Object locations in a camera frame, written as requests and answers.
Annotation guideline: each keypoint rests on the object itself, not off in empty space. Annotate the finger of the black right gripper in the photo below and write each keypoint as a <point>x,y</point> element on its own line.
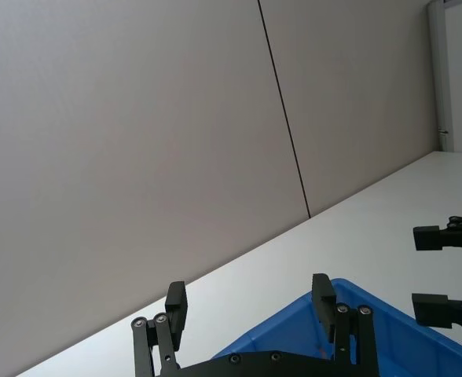
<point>431,237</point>
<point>433,310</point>

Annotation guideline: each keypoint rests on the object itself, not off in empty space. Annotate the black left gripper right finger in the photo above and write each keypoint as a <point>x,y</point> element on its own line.
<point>324,306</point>

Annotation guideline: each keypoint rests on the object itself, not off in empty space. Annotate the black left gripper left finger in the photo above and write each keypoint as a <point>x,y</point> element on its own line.
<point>174,314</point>

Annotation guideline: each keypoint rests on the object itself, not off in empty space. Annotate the blue plastic bin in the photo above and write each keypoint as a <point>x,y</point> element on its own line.
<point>286,328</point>

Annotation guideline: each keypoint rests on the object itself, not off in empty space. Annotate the pale grey door frame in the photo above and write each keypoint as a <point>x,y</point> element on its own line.
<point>440,70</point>

